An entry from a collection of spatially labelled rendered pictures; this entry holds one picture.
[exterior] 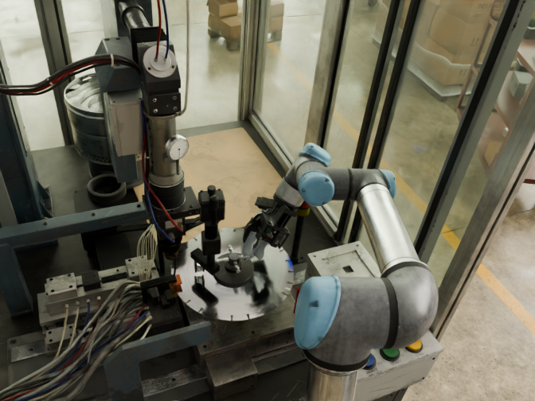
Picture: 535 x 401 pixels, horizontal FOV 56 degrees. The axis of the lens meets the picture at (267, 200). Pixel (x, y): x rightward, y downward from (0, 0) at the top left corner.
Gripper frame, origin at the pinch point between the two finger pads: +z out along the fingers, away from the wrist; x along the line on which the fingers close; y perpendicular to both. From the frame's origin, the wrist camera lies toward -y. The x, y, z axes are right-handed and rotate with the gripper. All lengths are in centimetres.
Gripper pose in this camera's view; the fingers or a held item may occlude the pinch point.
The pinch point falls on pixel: (245, 255)
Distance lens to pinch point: 136.3
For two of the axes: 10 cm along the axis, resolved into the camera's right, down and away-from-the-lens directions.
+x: 8.2, 3.7, 4.3
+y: 2.3, 4.8, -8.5
